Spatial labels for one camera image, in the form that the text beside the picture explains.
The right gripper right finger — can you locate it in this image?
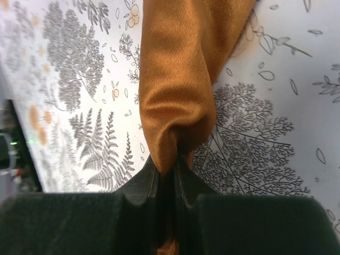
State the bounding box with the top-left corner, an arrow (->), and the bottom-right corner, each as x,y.
174,156 -> 339,255

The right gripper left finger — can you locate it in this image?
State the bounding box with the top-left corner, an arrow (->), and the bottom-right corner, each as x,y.
1,158 -> 159,254

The orange brown cloth napkin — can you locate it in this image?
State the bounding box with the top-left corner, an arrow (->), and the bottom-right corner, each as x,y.
139,1 -> 255,254

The floral tablecloth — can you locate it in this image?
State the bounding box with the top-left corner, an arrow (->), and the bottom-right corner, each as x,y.
1,1 -> 339,232

